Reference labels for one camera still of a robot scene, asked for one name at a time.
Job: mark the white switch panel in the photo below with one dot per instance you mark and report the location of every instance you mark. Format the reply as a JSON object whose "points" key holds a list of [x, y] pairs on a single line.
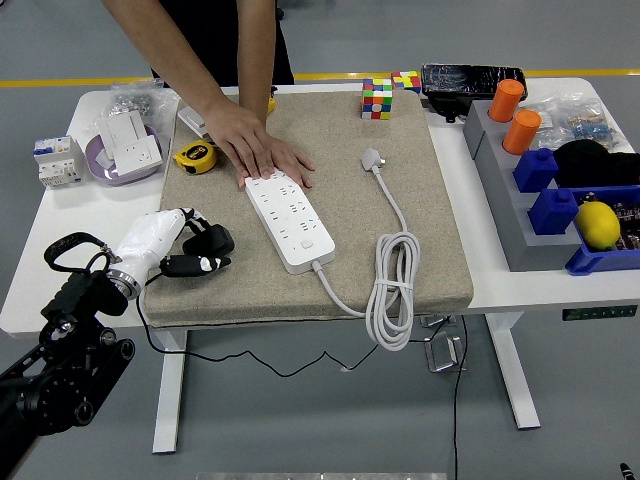
{"points": [[122, 130]]}

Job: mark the white table leg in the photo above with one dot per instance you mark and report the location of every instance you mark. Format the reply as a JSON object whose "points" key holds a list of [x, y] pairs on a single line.
{"points": [[170, 400], [515, 380]]}

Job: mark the person's left forearm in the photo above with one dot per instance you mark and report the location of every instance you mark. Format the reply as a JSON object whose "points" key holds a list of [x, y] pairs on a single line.
{"points": [[256, 50]]}

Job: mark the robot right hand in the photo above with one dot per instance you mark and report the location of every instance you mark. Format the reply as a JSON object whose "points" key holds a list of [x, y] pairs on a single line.
{"points": [[625, 472]]}

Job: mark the yellow tape measure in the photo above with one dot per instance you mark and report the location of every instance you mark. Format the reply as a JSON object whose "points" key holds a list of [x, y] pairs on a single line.
{"points": [[195, 156]]}

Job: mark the table height control panel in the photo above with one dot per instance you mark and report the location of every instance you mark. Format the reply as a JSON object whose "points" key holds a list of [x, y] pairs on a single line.
{"points": [[600, 313]]}

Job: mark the grey-brown table mat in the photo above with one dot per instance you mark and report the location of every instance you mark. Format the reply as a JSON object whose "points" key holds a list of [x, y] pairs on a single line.
{"points": [[340, 210]]}

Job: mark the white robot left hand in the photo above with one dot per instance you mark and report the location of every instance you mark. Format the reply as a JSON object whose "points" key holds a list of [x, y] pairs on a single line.
{"points": [[145, 240]]}

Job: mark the person's left hand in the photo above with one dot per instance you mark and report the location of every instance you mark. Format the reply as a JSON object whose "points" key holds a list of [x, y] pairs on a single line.
{"points": [[292, 162]]}

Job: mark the clear bag of parts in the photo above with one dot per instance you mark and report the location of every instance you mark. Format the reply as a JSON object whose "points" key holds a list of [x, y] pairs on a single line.
{"points": [[575, 120]]}

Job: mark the small colourful puzzle cube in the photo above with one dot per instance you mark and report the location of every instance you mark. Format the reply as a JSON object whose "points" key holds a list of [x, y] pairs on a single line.
{"points": [[407, 80]]}

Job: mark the clear acrylic stand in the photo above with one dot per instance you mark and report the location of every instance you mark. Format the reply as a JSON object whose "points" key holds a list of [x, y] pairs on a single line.
{"points": [[432, 321], [442, 350]]}

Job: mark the clear bag of screws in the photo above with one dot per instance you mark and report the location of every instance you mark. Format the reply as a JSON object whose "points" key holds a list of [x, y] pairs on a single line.
{"points": [[132, 102]]}

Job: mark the yellow lemon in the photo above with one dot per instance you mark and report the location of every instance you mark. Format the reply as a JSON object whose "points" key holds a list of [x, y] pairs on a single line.
{"points": [[597, 225]]}

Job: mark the small yellow object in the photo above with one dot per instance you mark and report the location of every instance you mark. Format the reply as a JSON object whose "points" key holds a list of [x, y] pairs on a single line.
{"points": [[273, 106]]}

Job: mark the black film-wrapped box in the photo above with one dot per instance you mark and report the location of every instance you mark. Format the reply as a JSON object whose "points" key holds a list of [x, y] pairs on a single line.
{"points": [[450, 80]]}

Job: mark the grey stepped peg base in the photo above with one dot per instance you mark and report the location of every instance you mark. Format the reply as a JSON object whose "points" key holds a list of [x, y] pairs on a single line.
{"points": [[500, 190]]}

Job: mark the black power adapter plug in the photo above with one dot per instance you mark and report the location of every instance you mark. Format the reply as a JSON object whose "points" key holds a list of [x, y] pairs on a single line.
{"points": [[215, 241]]}

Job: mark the blue plastic bin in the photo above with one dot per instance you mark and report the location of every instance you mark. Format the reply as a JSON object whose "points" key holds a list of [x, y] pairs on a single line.
{"points": [[590, 260]]}

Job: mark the large colourful puzzle cube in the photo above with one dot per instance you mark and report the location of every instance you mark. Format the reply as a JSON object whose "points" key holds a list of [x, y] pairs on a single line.
{"points": [[377, 100]]}

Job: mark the white circuit breaker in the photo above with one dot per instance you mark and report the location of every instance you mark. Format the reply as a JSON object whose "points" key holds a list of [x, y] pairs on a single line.
{"points": [[55, 160]]}

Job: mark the orange cylinder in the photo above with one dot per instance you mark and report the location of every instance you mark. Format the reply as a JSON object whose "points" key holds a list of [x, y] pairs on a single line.
{"points": [[521, 132], [506, 100]]}

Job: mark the person's right forearm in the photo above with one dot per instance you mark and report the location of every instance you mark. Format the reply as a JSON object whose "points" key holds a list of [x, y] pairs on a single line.
{"points": [[160, 50]]}

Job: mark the purple bowl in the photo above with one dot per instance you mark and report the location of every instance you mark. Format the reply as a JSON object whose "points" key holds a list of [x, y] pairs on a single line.
{"points": [[100, 174]]}

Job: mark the blue peg block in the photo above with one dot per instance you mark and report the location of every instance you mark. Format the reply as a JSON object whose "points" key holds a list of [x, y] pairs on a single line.
{"points": [[552, 212], [535, 170]]}

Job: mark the white power strip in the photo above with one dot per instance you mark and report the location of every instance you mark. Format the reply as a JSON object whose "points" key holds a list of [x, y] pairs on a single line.
{"points": [[300, 240]]}

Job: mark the person's right hand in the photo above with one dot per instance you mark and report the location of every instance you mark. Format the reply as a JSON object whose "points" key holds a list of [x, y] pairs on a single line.
{"points": [[235, 135]]}

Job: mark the white wall socket panel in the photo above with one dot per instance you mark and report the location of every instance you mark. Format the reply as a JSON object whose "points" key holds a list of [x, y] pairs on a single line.
{"points": [[137, 155]]}

